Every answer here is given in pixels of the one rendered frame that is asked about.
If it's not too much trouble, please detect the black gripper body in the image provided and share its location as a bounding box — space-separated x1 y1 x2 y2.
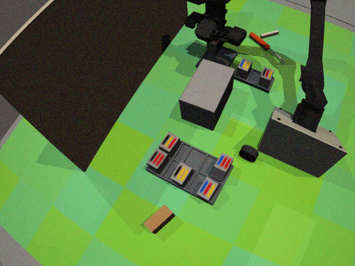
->
185 9 247 47

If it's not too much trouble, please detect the beige rectangular bar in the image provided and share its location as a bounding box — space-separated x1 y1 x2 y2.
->
260 30 279 39

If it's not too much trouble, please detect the dark brown flat panel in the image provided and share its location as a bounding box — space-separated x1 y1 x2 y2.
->
0 0 188 172

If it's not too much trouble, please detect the red-handled screwdriver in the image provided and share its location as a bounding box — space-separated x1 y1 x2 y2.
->
249 32 285 63

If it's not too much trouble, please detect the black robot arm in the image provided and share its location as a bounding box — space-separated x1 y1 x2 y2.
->
185 0 328 133

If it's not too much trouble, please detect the tan rectangular block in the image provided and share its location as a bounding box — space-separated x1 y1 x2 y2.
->
144 204 175 234

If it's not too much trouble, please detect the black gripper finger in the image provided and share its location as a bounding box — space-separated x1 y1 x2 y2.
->
218 36 227 50

